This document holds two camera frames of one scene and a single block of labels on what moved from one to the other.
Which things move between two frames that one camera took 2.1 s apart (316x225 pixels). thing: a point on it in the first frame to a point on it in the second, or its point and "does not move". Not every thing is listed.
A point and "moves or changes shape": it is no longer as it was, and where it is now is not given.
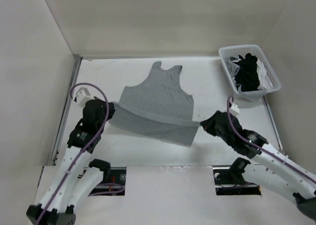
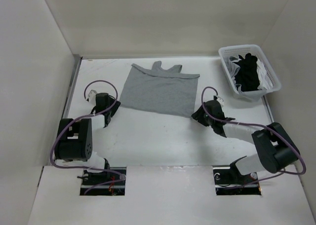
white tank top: [265, 82] does not move
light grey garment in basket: [233, 68] does not move
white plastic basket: [252, 49] does not move
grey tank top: [157, 106] moves or changes shape
